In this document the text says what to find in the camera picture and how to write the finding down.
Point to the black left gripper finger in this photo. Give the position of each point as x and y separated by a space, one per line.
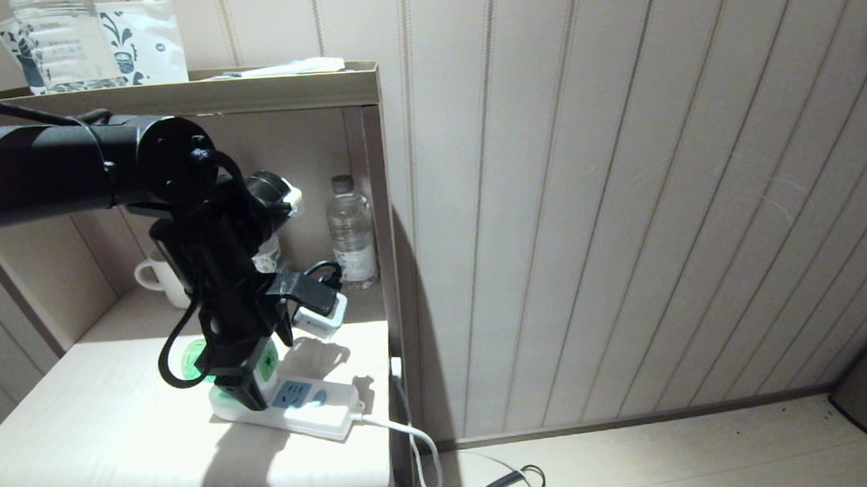
248 389

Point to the green mosquito repellent plug-in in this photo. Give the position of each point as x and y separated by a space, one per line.
268 362

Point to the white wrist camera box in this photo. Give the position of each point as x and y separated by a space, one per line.
323 321

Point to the white power strip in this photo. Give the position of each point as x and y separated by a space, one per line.
316 413

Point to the white printed bag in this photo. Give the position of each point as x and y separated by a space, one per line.
155 43
13 44

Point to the white ribbed mug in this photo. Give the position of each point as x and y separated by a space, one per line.
161 281

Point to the small water bottle black cap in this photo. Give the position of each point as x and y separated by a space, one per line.
269 258
351 240

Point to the flat white paper packet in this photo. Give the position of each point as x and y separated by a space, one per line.
301 66

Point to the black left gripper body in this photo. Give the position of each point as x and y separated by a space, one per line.
240 340

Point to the large clear water bottle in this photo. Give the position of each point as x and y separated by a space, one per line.
66 47

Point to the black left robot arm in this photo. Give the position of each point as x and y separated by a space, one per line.
35 173

